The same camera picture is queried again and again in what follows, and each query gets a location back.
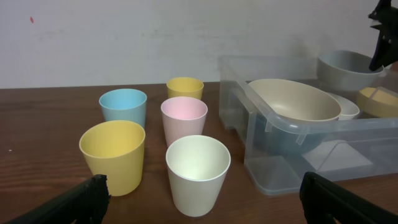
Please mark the white bowl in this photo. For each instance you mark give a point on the white bowl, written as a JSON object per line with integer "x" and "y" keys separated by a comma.
{"x": 349, "y": 110}

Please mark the yellow cup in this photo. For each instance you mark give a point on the yellow cup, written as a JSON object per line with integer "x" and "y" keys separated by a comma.
{"x": 115, "y": 149}
{"x": 185, "y": 86}

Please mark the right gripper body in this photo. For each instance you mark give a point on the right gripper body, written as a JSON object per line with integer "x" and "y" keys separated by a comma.
{"x": 384, "y": 18}

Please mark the clear plastic storage container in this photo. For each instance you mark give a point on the clear plastic storage container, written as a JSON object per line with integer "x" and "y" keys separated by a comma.
{"x": 279, "y": 151}

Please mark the grey bowl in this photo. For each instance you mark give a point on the grey bowl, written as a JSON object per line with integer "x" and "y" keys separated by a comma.
{"x": 346, "y": 70}

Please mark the pale green white cup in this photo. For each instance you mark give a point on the pale green white cup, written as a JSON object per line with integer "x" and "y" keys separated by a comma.
{"x": 197, "y": 166}

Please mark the yellow bowl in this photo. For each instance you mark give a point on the yellow bowl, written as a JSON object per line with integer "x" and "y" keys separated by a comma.
{"x": 379, "y": 102}

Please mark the beige bowl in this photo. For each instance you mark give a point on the beige bowl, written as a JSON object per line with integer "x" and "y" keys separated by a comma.
{"x": 297, "y": 101}

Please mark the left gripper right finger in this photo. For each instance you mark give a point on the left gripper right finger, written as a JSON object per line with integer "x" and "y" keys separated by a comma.
{"x": 325, "y": 202}

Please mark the pink cup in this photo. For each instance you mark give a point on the pink cup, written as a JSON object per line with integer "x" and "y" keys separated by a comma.
{"x": 182, "y": 116}

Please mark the yellow cup far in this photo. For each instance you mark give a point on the yellow cup far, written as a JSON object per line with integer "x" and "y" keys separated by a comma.
{"x": 185, "y": 86}

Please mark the yellow cup near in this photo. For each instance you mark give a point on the yellow cup near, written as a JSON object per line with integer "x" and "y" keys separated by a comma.
{"x": 115, "y": 149}

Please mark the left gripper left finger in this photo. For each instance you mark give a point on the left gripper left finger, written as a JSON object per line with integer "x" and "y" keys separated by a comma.
{"x": 85, "y": 203}

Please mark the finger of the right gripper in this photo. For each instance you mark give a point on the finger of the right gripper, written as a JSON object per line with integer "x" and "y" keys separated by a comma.
{"x": 386, "y": 50}

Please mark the light blue cup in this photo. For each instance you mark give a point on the light blue cup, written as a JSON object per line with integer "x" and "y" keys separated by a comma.
{"x": 124, "y": 104}

